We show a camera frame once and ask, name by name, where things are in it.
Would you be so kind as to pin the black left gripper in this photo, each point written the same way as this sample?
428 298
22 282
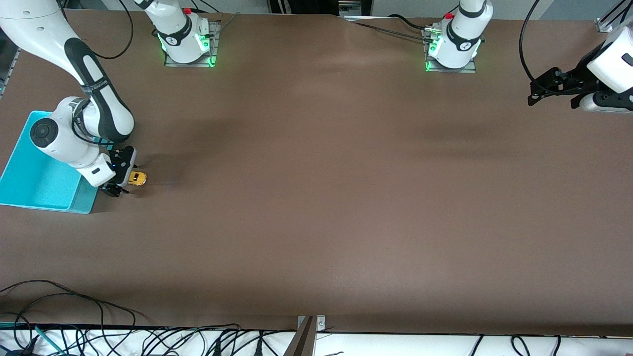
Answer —
581 78

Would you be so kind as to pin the yellow beetle toy car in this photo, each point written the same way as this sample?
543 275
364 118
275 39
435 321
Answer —
138 178

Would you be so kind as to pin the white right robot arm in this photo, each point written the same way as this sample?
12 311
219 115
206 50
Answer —
94 94

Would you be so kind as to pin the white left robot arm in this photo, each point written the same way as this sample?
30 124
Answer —
615 64

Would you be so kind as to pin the turquoise plastic bin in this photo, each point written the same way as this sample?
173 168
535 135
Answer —
34 183

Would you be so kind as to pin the grey metal bar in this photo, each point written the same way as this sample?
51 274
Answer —
301 341

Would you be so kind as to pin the silver mounting plate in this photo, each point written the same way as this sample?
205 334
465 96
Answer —
320 322

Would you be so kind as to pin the black equipment box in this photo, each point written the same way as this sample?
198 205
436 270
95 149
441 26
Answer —
316 6

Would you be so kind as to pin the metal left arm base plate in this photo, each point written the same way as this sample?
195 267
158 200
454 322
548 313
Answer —
470 69

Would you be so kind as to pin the aluminium frame rail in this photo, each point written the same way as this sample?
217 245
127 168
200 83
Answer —
10 69

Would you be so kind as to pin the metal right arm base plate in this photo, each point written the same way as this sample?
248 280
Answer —
215 49

